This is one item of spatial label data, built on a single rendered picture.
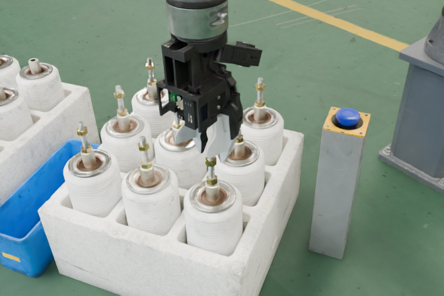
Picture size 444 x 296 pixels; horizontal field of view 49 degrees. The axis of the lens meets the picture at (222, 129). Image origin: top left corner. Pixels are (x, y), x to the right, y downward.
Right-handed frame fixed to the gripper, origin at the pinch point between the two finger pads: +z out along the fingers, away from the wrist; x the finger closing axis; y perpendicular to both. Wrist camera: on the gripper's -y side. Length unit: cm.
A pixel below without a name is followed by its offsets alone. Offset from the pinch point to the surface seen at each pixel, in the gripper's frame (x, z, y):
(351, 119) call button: 12.9, 1.6, -20.8
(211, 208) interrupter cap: 1.5, 9.3, 3.4
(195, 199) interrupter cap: -1.7, 9.3, 3.3
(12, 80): -65, 13, -5
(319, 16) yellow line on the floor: -44, 35, -125
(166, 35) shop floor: -83, 35, -78
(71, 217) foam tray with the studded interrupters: -22.0, 16.6, 13.7
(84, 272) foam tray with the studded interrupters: -21.7, 31.0, 14.5
